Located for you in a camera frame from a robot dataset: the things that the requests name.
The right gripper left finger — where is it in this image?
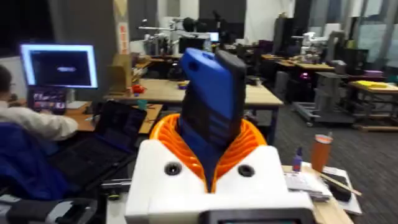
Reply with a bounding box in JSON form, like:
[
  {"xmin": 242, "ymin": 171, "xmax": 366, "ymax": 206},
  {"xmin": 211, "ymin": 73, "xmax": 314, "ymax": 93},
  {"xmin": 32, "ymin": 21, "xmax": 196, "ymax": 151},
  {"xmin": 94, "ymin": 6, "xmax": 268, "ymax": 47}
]
[{"xmin": 125, "ymin": 113, "xmax": 209, "ymax": 224}]

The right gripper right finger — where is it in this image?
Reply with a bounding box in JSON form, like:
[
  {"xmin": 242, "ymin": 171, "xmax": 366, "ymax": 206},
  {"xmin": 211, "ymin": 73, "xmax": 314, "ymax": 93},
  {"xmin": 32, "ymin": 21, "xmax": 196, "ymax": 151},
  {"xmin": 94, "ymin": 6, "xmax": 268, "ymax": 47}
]
[{"xmin": 213, "ymin": 118, "xmax": 289, "ymax": 196}]

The blue electric screwdriver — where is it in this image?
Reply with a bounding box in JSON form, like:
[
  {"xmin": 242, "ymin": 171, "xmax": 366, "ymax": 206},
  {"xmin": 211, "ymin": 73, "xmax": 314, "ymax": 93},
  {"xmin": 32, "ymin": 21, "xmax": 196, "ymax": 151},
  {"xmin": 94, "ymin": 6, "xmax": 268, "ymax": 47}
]
[{"xmin": 178, "ymin": 47, "xmax": 248, "ymax": 191}]

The small blue bottle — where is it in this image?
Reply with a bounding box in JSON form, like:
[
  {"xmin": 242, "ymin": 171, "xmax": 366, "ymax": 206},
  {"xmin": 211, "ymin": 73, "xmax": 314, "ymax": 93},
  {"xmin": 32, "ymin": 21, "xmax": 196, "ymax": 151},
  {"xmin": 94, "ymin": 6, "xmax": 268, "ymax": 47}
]
[{"xmin": 292, "ymin": 147, "xmax": 303, "ymax": 172}]

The stack of papers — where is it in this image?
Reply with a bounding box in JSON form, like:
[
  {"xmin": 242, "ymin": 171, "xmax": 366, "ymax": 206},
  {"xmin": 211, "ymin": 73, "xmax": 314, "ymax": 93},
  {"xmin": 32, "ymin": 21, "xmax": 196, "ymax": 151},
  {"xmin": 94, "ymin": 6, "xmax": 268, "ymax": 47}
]
[{"xmin": 283, "ymin": 161, "xmax": 364, "ymax": 216}]

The black open laptop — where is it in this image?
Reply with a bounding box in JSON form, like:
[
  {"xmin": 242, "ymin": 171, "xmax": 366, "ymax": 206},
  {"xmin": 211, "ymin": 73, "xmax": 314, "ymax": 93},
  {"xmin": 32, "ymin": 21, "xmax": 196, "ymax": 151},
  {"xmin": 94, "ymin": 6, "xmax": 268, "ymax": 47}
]
[{"xmin": 48, "ymin": 100, "xmax": 147, "ymax": 189}]

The orange tumbler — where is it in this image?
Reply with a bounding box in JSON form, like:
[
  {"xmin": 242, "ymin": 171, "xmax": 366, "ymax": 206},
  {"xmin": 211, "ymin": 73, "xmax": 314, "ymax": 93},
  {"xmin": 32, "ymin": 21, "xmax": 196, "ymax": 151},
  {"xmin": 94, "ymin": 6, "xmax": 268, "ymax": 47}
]
[{"xmin": 310, "ymin": 133, "xmax": 334, "ymax": 172}]

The black flat case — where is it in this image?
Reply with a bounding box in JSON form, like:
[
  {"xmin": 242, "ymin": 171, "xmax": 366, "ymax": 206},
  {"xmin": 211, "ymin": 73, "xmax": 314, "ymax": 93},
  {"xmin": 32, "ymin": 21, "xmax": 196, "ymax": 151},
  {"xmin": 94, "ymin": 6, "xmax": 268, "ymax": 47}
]
[{"xmin": 322, "ymin": 173, "xmax": 353, "ymax": 202}]

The long wooden table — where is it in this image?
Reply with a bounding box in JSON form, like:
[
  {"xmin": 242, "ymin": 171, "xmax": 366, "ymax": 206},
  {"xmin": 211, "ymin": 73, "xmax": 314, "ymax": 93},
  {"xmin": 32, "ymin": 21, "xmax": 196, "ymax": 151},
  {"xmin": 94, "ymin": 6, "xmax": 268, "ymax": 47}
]
[{"xmin": 103, "ymin": 77, "xmax": 284, "ymax": 146}]

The wooden stick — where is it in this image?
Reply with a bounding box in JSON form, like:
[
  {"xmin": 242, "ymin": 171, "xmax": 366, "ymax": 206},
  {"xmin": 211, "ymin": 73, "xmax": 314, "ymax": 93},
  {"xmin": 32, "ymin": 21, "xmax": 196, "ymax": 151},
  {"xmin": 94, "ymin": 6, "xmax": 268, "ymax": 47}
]
[{"xmin": 316, "ymin": 171, "xmax": 363, "ymax": 197}]

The red toy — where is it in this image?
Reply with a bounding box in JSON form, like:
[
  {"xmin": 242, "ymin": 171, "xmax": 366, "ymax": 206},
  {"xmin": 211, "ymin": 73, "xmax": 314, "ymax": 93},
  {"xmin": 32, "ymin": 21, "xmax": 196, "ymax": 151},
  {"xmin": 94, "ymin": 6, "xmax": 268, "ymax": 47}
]
[{"xmin": 131, "ymin": 83, "xmax": 147, "ymax": 95}]

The wooden desk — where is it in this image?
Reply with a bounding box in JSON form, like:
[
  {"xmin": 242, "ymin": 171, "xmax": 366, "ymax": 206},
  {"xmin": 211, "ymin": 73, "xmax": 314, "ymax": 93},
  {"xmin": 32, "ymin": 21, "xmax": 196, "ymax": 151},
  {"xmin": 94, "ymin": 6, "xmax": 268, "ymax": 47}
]
[{"xmin": 9, "ymin": 98, "xmax": 164, "ymax": 135}]

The grey metal cart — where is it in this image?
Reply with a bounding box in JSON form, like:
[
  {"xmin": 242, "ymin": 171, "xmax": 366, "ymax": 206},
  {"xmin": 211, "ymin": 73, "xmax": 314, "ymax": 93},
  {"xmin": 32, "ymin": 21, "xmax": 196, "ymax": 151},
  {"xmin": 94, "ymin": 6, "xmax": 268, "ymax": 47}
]
[{"xmin": 292, "ymin": 71, "xmax": 356, "ymax": 128}]

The cardboard box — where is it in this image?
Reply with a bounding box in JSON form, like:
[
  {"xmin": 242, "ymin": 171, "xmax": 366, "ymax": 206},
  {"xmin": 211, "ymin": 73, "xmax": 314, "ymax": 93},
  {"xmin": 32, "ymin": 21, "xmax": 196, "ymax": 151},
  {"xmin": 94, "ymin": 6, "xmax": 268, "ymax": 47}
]
[{"xmin": 106, "ymin": 54, "xmax": 134, "ymax": 96}]

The black and grey device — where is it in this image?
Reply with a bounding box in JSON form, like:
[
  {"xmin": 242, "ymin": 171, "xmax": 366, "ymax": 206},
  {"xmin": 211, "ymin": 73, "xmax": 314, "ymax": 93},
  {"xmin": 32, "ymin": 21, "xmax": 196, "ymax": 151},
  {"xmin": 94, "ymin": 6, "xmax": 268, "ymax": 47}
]
[{"xmin": 5, "ymin": 198, "xmax": 98, "ymax": 224}]

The blue cloth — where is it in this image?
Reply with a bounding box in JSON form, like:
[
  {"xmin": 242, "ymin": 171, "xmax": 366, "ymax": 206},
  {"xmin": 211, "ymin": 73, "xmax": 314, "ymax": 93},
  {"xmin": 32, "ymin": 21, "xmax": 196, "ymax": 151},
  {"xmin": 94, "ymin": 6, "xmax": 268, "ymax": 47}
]
[{"xmin": 0, "ymin": 122, "xmax": 74, "ymax": 200}]

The small laptop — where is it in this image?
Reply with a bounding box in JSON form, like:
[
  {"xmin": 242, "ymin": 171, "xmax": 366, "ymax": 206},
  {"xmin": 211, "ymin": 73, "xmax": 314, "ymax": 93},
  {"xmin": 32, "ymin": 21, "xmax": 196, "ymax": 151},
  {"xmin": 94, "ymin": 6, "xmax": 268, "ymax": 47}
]
[{"xmin": 27, "ymin": 86, "xmax": 67, "ymax": 115}]

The person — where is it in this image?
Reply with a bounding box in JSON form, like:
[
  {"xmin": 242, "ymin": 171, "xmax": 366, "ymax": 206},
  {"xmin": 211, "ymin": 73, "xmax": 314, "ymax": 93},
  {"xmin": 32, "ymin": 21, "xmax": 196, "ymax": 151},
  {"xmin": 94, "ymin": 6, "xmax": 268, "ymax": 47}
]
[{"xmin": 0, "ymin": 64, "xmax": 79, "ymax": 141}]

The wooden side table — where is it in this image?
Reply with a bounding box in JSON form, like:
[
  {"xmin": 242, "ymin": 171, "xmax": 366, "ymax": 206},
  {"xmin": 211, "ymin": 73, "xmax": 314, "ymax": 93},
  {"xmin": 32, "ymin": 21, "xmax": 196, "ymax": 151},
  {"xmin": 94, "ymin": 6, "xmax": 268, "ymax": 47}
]
[{"xmin": 347, "ymin": 80, "xmax": 398, "ymax": 132}]

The yellow sheet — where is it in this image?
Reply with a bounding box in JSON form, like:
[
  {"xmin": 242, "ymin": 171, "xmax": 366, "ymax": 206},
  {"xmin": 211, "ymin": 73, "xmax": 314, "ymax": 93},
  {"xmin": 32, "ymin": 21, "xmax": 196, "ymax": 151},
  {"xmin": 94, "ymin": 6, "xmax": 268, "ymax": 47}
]
[{"xmin": 353, "ymin": 80, "xmax": 389, "ymax": 90}]

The computer monitor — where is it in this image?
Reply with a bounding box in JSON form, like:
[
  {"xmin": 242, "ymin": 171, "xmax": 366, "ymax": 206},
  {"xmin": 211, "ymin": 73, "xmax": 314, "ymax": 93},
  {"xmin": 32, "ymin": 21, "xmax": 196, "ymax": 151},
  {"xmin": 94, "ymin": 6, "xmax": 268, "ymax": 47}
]
[{"xmin": 19, "ymin": 43, "xmax": 99, "ymax": 90}]

